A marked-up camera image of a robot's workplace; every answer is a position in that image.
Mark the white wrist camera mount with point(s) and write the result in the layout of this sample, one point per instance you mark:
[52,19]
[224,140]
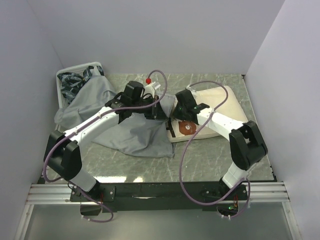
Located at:
[192,88]
[151,87]

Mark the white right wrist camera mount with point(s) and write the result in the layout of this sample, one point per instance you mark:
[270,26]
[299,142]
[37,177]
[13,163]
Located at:
[192,88]

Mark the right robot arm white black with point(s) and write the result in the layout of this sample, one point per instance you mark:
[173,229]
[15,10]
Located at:
[247,146]

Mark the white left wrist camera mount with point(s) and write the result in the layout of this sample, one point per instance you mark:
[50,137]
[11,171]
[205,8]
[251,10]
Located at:
[151,87]

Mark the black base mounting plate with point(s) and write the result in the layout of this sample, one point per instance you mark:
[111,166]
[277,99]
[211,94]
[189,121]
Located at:
[150,196]

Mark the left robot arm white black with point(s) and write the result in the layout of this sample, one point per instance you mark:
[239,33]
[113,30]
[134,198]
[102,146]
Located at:
[63,150]

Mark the grey pillowcase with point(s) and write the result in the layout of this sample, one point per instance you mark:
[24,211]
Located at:
[135,136]

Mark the white plastic basket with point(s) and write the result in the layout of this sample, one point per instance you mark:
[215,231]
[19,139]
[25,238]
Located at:
[62,82]

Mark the cream pillow with bear print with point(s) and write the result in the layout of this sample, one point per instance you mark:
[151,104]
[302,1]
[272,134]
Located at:
[181,130]

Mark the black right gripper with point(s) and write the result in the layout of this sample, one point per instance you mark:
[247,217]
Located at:
[176,114]

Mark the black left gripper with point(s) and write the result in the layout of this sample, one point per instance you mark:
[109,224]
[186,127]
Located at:
[155,113]

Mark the dark patterned cloth in basket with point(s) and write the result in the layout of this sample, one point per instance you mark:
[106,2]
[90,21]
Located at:
[72,80]

